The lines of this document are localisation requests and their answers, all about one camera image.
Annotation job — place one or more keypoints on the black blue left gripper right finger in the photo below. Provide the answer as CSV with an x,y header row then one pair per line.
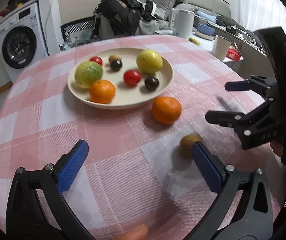
x,y
242,208

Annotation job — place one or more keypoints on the yellow lemon fruit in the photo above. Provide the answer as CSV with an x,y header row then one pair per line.
x,y
149,61

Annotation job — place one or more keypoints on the small brown longan on plate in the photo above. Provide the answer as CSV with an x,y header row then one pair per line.
x,y
114,57

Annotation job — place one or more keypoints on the white washing machine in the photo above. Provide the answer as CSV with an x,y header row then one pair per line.
x,y
22,41

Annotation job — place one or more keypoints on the pink checkered tablecloth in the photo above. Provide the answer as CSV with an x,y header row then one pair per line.
x,y
134,173

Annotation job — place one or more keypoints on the red cherry tomato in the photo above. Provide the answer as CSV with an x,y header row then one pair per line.
x,y
96,59
132,77

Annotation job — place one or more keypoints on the dark purple grape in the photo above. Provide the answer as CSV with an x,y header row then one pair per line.
x,y
151,83
116,65

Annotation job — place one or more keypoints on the blue bowl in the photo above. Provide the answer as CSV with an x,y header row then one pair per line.
x,y
207,30

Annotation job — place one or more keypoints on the cream round plate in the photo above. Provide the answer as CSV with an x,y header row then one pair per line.
x,y
126,97

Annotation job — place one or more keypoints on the grey sofa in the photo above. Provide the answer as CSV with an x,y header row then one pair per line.
x,y
208,2

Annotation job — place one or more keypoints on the white electric kettle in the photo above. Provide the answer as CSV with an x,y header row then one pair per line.
x,y
181,22

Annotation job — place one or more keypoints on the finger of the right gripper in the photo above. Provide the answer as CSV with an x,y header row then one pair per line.
x,y
237,86
226,119

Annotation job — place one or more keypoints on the black patterned chair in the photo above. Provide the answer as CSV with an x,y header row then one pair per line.
x,y
76,26

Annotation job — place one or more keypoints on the yellow fruit on side table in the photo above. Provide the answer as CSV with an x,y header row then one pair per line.
x,y
194,41

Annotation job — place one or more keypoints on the green wrinkled round fruit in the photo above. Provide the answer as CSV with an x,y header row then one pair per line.
x,y
88,73

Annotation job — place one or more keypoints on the brown kiwi-like fruit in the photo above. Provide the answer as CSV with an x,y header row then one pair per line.
x,y
186,144

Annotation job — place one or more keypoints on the white cup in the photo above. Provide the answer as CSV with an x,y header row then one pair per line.
x,y
220,47

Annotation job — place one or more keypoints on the smaller orange mandarin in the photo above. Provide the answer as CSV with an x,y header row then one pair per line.
x,y
166,110

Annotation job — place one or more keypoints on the grey pillow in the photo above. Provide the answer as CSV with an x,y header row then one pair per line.
x,y
166,6

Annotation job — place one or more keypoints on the pile of dark clothes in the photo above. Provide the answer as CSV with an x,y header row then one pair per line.
x,y
122,17

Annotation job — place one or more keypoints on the left hand thumb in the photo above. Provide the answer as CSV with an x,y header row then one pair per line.
x,y
138,233

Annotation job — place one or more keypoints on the large orange mandarin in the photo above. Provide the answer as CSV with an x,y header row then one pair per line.
x,y
102,91

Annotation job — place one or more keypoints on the red box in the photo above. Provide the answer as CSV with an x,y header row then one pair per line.
x,y
233,54

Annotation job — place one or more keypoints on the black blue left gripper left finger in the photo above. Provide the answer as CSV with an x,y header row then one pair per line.
x,y
36,208

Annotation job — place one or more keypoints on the red cherry tomato on plate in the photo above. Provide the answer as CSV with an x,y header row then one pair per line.
x,y
96,59

